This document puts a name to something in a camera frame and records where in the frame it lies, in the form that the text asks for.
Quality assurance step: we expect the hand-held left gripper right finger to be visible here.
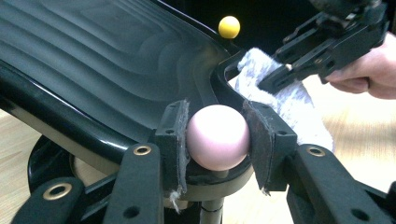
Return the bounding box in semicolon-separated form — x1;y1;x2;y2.
242;100;299;192

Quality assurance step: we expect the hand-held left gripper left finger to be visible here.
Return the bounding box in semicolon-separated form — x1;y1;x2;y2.
154;99;191;195

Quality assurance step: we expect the purple white fluffy cloth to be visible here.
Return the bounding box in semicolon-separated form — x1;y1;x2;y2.
233;47;334;153

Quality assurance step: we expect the pink ball knob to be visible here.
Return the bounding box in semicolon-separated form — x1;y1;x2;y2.
186;104;251;172

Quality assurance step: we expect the yellow ball knob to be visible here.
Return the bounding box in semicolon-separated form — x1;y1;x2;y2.
218;15;241;40

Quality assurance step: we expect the black wavy tray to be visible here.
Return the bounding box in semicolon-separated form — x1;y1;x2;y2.
0;0;256;224

